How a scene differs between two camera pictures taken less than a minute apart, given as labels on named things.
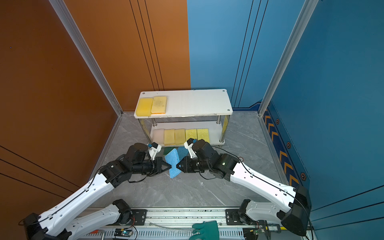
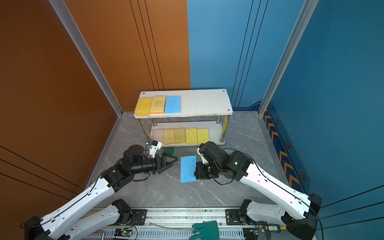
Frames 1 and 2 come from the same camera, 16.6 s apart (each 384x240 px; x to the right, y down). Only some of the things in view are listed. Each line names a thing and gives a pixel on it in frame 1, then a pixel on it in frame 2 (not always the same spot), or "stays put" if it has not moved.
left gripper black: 159,162 stays put
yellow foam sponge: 180,136 stays put
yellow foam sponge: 159,105 stays put
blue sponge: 172,157 to 172,104
